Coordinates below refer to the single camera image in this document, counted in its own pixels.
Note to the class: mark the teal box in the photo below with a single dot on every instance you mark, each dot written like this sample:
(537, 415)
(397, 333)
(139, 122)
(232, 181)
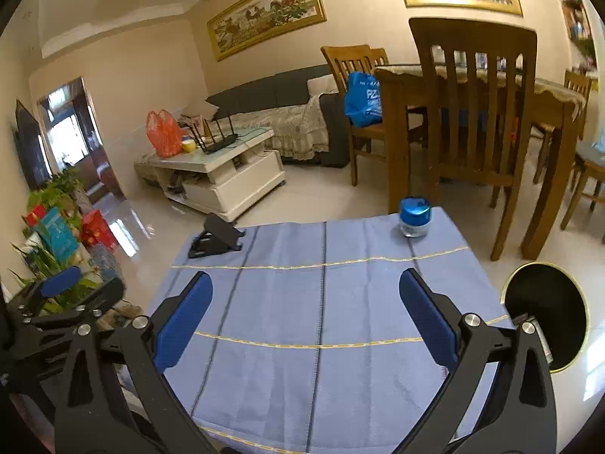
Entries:
(56, 234)

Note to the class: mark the glass jar with blue lid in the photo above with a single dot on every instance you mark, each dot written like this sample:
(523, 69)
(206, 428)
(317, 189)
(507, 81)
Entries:
(415, 210)

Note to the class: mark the beige lace table cover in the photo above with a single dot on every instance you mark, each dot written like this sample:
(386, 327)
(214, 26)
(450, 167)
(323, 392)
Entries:
(553, 87)

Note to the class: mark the beige lace sofa cover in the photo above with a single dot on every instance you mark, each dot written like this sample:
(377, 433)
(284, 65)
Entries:
(293, 127)

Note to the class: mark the wooden chair with blue cushion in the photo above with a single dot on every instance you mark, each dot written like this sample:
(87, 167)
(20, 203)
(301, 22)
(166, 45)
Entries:
(586, 170)

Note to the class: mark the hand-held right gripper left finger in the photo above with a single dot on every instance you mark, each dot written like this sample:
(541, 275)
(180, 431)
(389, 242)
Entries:
(184, 326)

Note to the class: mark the green potted plants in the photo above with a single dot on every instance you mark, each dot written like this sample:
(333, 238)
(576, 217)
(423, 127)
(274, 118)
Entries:
(56, 189)

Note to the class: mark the black router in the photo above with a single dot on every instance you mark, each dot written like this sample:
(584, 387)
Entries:
(220, 144)

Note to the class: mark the white coffee table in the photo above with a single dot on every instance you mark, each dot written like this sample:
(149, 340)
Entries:
(236, 189)

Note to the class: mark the black folding phone stand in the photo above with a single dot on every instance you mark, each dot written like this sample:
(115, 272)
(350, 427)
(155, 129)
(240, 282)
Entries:
(212, 234)

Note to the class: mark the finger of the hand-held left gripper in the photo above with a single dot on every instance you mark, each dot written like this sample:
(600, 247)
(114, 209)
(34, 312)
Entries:
(106, 295)
(61, 283)

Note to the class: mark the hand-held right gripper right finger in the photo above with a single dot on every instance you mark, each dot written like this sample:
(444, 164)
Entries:
(427, 321)

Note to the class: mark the blue plastic bag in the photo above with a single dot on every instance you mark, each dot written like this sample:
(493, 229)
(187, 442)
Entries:
(361, 99)

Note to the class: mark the black wall television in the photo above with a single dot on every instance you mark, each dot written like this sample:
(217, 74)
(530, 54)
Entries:
(30, 146)

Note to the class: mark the red gift bag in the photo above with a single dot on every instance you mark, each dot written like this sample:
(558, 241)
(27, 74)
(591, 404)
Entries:
(97, 229)

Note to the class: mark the gold framed horse painting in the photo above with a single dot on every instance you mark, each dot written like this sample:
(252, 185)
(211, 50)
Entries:
(264, 14)

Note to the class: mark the black trash bin gold rim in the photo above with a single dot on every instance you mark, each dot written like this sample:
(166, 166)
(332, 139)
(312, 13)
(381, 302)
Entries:
(553, 312)

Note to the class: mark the wooden dining table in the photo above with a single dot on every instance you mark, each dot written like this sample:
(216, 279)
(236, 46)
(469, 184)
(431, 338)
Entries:
(397, 142)

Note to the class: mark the orange plastic bag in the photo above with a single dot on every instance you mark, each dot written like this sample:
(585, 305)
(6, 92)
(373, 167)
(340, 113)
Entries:
(163, 135)

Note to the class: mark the dark grey sofa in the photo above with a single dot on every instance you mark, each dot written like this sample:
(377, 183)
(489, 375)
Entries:
(264, 87)

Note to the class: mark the wall shelf with items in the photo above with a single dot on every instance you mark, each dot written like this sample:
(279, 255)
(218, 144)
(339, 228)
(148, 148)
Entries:
(574, 9)

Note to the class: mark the blue striped tablecloth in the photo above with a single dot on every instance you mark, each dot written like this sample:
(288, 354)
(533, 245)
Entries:
(293, 302)

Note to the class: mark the yellow cup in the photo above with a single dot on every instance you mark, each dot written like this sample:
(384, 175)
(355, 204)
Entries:
(189, 145)

